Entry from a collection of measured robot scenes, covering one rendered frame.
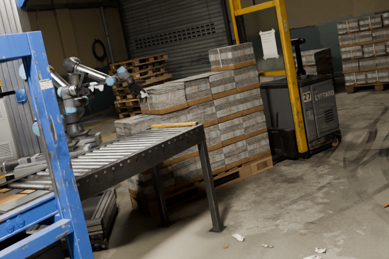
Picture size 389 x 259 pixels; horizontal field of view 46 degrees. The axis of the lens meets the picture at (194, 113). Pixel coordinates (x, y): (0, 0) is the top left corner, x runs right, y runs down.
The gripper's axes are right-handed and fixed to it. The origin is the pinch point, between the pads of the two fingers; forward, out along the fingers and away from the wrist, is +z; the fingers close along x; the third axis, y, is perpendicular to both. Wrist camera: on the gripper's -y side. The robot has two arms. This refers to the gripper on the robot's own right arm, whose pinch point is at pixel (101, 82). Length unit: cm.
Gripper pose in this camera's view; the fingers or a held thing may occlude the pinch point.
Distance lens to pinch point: 315.2
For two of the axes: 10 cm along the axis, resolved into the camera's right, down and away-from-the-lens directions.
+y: 1.3, 9.9, 0.2
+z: 9.0, -1.1, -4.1
